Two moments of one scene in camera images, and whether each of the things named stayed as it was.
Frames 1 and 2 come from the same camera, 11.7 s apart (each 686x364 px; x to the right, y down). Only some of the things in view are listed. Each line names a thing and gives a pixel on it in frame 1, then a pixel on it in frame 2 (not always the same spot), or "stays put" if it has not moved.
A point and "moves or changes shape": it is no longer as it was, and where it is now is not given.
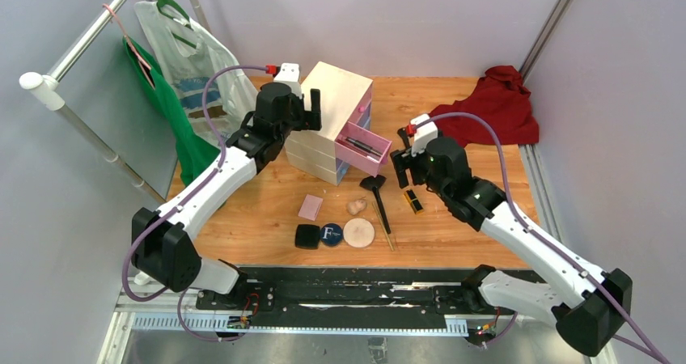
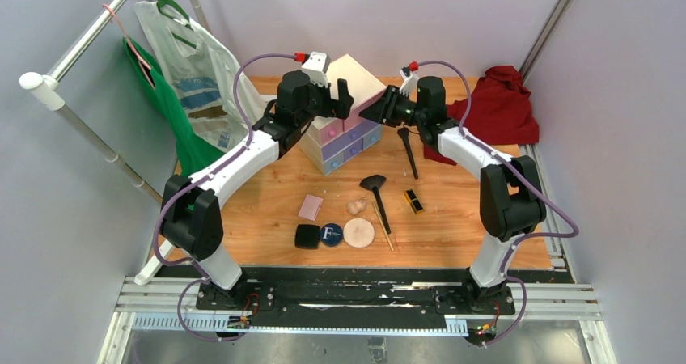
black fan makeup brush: x=373 y=182 stays put
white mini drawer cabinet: x=345 y=98 moves or changes shape
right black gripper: x=401 y=160 -> x=383 y=110
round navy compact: x=331 y=234 stays put
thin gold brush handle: x=383 y=227 stays put
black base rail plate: x=342 y=293 stays put
